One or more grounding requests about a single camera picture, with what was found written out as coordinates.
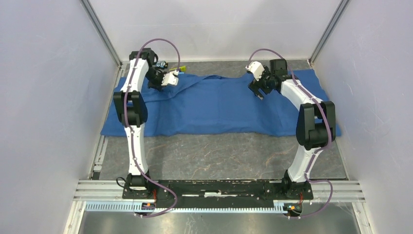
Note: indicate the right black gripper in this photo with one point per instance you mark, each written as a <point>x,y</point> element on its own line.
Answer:
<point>255,85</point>

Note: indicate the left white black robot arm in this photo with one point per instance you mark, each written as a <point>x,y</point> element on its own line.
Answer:
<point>132,113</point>

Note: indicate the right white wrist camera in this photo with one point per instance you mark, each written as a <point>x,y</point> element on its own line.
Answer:
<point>256,69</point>

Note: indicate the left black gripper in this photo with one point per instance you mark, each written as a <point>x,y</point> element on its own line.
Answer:
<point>157,86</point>

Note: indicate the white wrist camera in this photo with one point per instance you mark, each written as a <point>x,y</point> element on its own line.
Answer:
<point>170,78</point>
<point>256,69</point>

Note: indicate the small black blue toy car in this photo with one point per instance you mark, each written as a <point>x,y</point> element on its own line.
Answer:
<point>161,64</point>

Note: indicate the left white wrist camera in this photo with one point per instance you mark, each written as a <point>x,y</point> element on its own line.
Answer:
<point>170,78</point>

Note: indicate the blue surgical drape cloth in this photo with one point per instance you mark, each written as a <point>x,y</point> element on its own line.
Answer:
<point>215,105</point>

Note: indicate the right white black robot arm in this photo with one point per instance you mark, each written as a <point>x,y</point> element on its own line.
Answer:
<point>315,129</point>

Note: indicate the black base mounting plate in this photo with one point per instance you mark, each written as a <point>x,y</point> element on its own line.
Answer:
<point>257,193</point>

